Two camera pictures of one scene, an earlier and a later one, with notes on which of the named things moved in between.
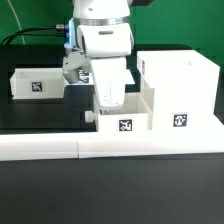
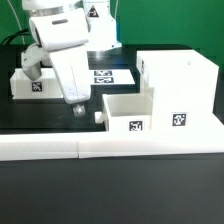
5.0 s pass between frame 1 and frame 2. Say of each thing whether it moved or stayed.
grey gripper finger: moved
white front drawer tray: moved
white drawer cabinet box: stayed
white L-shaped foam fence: stayed
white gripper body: moved
